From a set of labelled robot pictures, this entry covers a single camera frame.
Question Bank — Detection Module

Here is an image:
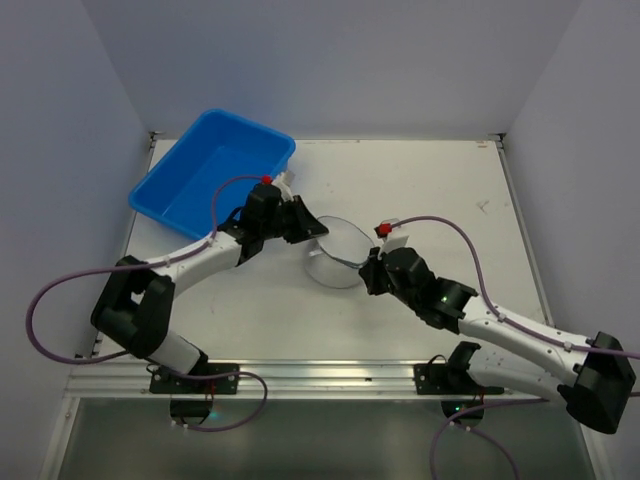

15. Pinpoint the white mesh laundry bag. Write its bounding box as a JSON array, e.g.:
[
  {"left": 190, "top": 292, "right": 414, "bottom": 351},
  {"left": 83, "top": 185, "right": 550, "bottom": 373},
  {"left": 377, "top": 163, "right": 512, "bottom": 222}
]
[{"left": 303, "top": 215, "right": 374, "bottom": 289}]

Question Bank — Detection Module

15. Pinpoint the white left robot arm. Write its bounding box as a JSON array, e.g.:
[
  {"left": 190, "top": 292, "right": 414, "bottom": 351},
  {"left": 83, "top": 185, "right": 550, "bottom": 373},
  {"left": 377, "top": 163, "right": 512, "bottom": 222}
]
[{"left": 91, "top": 183, "right": 329, "bottom": 376}]

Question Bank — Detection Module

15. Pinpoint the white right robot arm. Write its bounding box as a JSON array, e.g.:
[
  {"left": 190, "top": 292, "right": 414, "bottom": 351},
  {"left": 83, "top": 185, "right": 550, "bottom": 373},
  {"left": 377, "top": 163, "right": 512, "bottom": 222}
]
[{"left": 359, "top": 247, "right": 636, "bottom": 434}]

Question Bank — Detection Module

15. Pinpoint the blue plastic bin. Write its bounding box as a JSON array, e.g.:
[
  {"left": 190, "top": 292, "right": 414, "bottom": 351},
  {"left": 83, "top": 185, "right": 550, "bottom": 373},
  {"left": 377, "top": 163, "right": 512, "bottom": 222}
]
[{"left": 129, "top": 109, "right": 296, "bottom": 240}]

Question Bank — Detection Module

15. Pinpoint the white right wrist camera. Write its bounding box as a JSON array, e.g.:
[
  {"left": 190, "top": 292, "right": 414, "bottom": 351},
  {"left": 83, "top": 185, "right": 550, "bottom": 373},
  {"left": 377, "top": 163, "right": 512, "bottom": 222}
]
[{"left": 378, "top": 228, "right": 409, "bottom": 257}]

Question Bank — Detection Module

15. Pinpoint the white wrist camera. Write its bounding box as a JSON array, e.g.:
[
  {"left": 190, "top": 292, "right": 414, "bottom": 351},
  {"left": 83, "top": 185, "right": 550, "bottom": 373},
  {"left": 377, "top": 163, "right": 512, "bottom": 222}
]
[
  {"left": 272, "top": 170, "right": 295, "bottom": 202},
  {"left": 378, "top": 228, "right": 409, "bottom": 257}
]

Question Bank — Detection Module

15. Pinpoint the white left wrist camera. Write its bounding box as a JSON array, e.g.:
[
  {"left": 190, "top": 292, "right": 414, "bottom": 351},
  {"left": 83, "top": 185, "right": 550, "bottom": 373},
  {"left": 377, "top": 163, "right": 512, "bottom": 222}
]
[{"left": 272, "top": 170, "right": 295, "bottom": 202}]

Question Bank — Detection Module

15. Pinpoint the aluminium front rail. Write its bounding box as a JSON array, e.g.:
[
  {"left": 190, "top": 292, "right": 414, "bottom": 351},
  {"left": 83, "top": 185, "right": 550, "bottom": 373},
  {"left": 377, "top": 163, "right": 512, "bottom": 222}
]
[{"left": 65, "top": 359, "right": 529, "bottom": 400}]

